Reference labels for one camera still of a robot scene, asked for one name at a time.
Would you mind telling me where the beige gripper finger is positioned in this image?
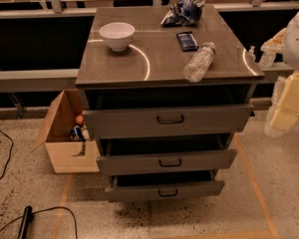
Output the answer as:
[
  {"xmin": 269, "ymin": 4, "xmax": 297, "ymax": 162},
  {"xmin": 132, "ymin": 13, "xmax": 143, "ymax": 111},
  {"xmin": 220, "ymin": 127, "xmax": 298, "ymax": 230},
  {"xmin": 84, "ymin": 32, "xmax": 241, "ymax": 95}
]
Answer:
[
  {"xmin": 278, "ymin": 73, "xmax": 299, "ymax": 116},
  {"xmin": 264, "ymin": 106, "xmax": 299, "ymax": 137}
]

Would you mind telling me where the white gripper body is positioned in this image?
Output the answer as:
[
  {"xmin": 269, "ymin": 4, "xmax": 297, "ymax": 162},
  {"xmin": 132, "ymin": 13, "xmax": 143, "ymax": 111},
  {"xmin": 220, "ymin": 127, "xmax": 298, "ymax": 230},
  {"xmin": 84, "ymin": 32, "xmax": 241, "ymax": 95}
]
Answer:
[{"xmin": 271, "ymin": 76, "xmax": 286, "ymax": 106}]

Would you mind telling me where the grey drawer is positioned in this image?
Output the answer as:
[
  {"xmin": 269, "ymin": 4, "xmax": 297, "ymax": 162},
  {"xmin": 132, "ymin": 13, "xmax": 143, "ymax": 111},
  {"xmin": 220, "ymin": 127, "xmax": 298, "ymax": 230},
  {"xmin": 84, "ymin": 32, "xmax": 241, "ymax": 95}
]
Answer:
[
  {"xmin": 105, "ymin": 170, "xmax": 224, "ymax": 201},
  {"xmin": 97, "ymin": 134, "xmax": 237, "ymax": 175},
  {"xmin": 83, "ymin": 104, "xmax": 253, "ymax": 139}
]

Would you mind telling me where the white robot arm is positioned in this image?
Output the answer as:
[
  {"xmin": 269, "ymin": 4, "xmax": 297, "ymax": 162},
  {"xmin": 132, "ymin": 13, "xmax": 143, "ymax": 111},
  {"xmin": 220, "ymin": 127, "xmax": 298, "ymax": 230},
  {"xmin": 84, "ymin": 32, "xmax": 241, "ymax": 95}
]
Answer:
[{"xmin": 259, "ymin": 11, "xmax": 299, "ymax": 137}]

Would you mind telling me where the grey top drawer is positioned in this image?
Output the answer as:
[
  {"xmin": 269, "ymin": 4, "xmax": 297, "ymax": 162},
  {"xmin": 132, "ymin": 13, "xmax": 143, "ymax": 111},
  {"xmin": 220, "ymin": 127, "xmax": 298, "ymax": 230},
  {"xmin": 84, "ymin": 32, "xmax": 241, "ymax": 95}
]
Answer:
[{"xmin": 83, "ymin": 104, "xmax": 253, "ymax": 139}]

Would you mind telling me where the grey bottom drawer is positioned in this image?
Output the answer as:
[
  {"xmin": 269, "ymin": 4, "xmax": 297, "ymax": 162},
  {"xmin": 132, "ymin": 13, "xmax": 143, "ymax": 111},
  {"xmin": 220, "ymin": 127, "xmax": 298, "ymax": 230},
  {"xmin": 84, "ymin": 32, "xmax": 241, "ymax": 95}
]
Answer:
[{"xmin": 105, "ymin": 170, "xmax": 224, "ymax": 201}]

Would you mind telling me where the grey drawer cabinet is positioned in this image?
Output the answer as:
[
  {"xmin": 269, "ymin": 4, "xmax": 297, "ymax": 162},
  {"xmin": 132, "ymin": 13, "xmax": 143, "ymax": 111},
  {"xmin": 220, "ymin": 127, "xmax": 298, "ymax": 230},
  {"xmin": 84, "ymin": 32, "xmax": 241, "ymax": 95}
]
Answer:
[{"xmin": 75, "ymin": 5, "xmax": 266, "ymax": 141}]

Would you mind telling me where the large clear sanitizer bottle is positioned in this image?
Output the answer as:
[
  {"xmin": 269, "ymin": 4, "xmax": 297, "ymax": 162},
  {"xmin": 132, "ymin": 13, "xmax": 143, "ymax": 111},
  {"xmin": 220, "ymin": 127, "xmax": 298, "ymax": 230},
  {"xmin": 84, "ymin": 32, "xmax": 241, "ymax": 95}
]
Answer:
[{"xmin": 259, "ymin": 51, "xmax": 276, "ymax": 68}]

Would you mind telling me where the small clear sanitizer bottle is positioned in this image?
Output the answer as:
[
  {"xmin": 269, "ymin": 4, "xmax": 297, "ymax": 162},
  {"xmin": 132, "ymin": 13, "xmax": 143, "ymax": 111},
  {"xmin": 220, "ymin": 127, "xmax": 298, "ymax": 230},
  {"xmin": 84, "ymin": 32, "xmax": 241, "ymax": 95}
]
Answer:
[{"xmin": 248, "ymin": 46, "xmax": 256, "ymax": 61}]

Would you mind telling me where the clear plastic water bottle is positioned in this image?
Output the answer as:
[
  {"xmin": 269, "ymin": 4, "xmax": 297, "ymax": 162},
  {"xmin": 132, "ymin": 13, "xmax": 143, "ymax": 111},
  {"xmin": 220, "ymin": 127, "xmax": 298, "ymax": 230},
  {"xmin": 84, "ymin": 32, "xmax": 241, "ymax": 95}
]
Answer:
[{"xmin": 183, "ymin": 42, "xmax": 216, "ymax": 83}]

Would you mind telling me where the dark blue snack bar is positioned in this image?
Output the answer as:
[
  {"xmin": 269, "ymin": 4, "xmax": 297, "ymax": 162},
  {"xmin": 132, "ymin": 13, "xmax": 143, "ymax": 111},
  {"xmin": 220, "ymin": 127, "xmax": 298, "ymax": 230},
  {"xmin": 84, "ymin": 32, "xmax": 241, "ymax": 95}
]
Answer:
[{"xmin": 176, "ymin": 31, "xmax": 198, "ymax": 52}]

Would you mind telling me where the crumpled blue chip bag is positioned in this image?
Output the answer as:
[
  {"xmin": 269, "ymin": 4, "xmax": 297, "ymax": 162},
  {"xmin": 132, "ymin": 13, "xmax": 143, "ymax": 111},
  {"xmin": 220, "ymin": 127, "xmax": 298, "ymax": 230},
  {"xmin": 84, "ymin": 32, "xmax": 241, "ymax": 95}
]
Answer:
[{"xmin": 160, "ymin": 0, "xmax": 205, "ymax": 27}]

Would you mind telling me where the white ceramic bowl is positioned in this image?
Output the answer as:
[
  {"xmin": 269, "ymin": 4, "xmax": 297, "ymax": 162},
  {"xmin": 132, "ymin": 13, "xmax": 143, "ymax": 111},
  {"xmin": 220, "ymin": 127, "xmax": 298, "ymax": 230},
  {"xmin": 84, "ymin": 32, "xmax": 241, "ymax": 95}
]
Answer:
[{"xmin": 99, "ymin": 22, "xmax": 135, "ymax": 52}]

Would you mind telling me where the orange fruit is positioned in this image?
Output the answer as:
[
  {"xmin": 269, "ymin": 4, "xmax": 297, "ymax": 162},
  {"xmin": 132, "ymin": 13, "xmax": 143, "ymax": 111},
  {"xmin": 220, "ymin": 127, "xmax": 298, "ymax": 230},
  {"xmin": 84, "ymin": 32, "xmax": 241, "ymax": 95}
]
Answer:
[{"xmin": 74, "ymin": 115, "xmax": 84, "ymax": 126}]

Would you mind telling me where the blue soda can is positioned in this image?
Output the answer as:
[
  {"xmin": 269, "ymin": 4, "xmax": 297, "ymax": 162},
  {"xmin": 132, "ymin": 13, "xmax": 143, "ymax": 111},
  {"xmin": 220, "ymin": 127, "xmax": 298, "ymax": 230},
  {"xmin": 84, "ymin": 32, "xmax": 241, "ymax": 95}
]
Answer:
[{"xmin": 70, "ymin": 125, "xmax": 85, "ymax": 141}]

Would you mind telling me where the cardboard box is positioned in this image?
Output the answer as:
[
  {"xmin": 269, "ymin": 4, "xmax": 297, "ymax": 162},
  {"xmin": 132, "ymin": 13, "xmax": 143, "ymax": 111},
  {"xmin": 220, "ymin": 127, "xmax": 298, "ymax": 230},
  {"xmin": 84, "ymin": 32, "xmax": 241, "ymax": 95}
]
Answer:
[{"xmin": 33, "ymin": 89, "xmax": 100, "ymax": 173}]

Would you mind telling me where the grey metal rail shelf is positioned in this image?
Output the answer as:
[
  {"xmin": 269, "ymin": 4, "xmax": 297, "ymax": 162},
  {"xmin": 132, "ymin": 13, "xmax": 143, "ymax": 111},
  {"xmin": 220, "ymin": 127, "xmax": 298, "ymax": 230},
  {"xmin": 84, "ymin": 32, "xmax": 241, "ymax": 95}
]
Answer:
[{"xmin": 0, "ymin": 1, "xmax": 299, "ymax": 93}]

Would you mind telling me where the black floor cable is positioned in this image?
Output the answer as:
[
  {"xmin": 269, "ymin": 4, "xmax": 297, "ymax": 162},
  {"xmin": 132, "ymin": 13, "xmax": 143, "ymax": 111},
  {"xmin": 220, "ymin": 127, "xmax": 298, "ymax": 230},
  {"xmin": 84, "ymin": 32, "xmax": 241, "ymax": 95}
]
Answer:
[{"xmin": 0, "ymin": 119, "xmax": 15, "ymax": 186}]

